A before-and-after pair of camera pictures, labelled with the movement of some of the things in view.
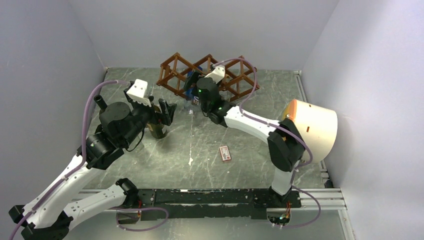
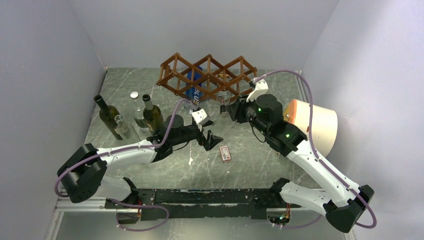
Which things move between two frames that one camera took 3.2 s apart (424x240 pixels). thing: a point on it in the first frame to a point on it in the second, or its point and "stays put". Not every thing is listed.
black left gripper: [167, 110] to [212, 140]
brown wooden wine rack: [240, 77] stays put
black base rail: [242, 204] stays put
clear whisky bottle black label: [224, 93] stays put
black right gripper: [195, 92] to [236, 110]
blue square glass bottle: [191, 85] stays put
